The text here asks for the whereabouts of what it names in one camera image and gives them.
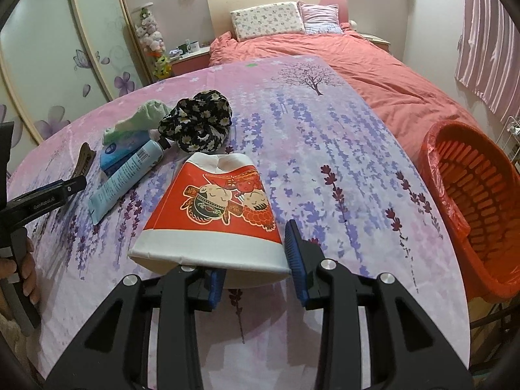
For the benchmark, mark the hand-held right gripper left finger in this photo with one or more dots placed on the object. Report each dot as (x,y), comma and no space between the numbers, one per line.
(213,290)

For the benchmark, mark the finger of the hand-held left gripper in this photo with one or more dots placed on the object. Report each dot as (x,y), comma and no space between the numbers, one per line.
(48,199)

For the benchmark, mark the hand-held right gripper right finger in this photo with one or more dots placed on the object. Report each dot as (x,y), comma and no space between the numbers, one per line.
(294,260)

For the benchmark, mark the brown hair clip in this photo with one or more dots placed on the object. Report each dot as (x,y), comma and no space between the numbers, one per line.
(83,162)

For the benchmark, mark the red and white paper cup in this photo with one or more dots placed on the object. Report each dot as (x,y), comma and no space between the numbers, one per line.
(219,215)

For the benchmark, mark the light blue tube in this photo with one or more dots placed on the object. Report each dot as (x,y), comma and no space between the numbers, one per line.
(122,178)

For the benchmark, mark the blue tissue packet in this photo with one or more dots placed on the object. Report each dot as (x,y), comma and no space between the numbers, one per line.
(120,152)

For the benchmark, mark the green cloth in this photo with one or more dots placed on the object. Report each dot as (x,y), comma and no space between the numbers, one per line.
(142,118)

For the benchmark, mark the black floral scrunchie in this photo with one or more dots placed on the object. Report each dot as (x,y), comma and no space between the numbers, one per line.
(195,124)

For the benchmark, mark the orange plastic basket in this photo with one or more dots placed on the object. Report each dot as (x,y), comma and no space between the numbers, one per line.
(479,219)

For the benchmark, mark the person's left hand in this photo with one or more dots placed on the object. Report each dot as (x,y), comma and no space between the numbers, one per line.
(31,276)

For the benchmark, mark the floral pink tablecloth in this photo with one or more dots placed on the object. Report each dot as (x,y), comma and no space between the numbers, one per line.
(325,162)

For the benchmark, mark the wardrobe with flower doors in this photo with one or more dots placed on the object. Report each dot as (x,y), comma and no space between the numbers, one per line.
(40,48)

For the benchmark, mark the column of plush toys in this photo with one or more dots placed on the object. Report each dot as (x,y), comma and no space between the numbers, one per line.
(152,36)

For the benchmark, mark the pink nightstand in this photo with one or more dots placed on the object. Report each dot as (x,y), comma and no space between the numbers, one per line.
(189,63)

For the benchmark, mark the orange duvet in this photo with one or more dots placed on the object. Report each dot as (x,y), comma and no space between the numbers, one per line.
(365,73)

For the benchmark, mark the white mug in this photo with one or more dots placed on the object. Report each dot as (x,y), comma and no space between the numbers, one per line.
(194,46)

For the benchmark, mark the white nightstand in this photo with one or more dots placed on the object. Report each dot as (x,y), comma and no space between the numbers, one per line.
(378,41)

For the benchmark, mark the floral white pillow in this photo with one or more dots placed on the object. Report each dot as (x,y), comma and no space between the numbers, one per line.
(268,20)

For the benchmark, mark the small white plush toy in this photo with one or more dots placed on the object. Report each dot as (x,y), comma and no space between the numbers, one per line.
(354,24)

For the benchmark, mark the striped pink pillow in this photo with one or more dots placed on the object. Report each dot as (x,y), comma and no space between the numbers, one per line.
(321,18)

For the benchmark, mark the pink striped curtain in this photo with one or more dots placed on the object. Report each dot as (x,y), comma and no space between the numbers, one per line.
(491,40)

